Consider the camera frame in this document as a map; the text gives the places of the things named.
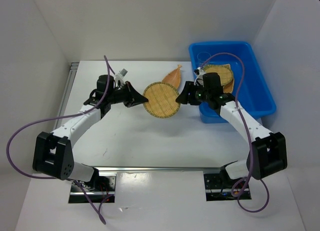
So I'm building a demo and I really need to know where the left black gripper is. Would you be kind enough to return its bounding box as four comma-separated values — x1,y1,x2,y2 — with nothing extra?
108,81,149,108

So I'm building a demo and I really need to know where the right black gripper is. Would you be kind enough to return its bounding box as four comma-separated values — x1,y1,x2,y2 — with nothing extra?
175,80,211,106

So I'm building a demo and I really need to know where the round bamboo tray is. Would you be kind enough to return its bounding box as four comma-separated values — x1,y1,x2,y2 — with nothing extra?
205,67,234,86
143,82,181,119

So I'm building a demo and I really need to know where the boat-shaped orange woven basket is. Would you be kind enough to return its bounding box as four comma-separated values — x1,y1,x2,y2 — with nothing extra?
162,64,182,89

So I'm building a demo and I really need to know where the rounded square orange woven tray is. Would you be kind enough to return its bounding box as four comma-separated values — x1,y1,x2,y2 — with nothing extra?
223,75,235,94

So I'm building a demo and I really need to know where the clear plastic cup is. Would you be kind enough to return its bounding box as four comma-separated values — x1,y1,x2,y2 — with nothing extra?
196,51,212,67

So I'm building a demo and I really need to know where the fan-shaped orange woven tray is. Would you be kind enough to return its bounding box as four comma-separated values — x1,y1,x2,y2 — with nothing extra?
202,64,231,71

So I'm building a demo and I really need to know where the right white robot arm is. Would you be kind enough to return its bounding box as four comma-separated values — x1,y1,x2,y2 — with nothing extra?
175,73,288,188

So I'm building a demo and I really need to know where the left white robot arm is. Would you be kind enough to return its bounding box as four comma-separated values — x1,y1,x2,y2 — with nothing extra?
32,74,148,191

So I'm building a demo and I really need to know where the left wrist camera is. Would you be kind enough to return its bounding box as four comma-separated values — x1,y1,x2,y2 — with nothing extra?
115,68,128,82

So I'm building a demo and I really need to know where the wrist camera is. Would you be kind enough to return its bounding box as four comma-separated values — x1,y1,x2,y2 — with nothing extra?
194,68,206,79
115,68,128,82

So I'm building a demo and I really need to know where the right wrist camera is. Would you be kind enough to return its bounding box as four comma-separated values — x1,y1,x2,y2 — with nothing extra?
194,68,206,79

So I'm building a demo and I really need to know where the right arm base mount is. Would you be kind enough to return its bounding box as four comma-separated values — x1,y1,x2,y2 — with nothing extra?
203,173,237,202

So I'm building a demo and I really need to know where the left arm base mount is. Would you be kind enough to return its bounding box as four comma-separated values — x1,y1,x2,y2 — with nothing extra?
68,172,117,204

